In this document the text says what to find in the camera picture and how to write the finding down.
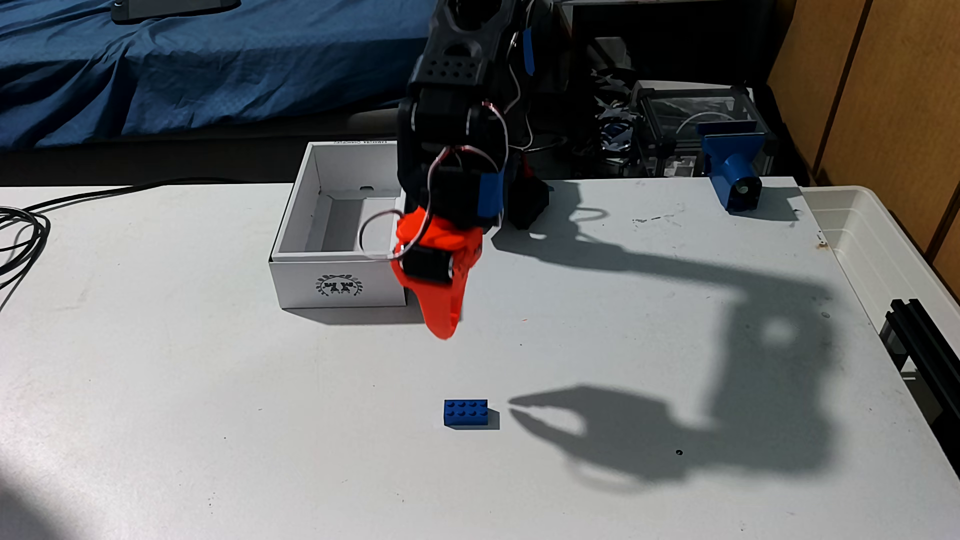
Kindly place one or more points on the blue toy brick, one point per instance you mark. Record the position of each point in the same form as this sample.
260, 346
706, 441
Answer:
465, 412

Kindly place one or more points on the white cardboard box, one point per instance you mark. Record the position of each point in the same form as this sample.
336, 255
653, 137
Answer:
337, 285

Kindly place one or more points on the black white patterned object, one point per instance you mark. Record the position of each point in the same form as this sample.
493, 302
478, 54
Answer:
615, 127

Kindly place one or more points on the clear plastic case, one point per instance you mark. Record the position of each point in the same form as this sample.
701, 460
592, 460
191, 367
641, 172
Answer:
675, 112

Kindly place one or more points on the blue bed sheet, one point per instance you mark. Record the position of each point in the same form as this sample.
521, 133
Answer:
225, 67

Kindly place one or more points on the white plastic bin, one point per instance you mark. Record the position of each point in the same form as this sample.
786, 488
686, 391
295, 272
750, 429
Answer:
870, 240

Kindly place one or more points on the wooden cabinet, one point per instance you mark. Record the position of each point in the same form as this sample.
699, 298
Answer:
885, 112

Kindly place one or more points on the black aluminium extrusion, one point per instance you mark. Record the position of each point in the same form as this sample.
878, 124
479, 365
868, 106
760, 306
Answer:
922, 337

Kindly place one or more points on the blue printed clamp mount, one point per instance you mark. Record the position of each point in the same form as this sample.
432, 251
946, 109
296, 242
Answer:
731, 169

